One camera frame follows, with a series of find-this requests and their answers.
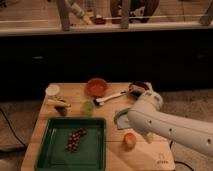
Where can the yellow banana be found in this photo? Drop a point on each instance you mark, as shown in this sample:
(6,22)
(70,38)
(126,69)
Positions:
(55,102)

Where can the orange bowl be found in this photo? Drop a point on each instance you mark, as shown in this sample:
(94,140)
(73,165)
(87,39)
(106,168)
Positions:
(96,87)

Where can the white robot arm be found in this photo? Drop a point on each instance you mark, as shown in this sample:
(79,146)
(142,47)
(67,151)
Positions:
(145,116)

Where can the green plastic tray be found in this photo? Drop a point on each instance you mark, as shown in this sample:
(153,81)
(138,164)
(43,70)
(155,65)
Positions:
(91,154)

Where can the grey cloth square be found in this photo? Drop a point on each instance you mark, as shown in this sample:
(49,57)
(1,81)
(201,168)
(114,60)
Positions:
(123,122)

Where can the dark red grapes bunch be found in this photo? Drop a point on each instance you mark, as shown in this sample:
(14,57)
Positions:
(74,139)

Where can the small brown cup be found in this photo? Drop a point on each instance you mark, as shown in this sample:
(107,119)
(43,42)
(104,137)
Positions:
(61,110)

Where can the dark bowl with food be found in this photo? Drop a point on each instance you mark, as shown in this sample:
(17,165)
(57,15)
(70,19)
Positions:
(137,88)

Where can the green cucumber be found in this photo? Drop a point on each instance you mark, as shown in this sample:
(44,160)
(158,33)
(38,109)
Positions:
(120,113)

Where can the orange apple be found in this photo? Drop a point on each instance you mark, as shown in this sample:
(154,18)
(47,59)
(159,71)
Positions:
(130,140)

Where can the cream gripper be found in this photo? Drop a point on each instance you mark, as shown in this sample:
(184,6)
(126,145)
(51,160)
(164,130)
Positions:
(149,137)

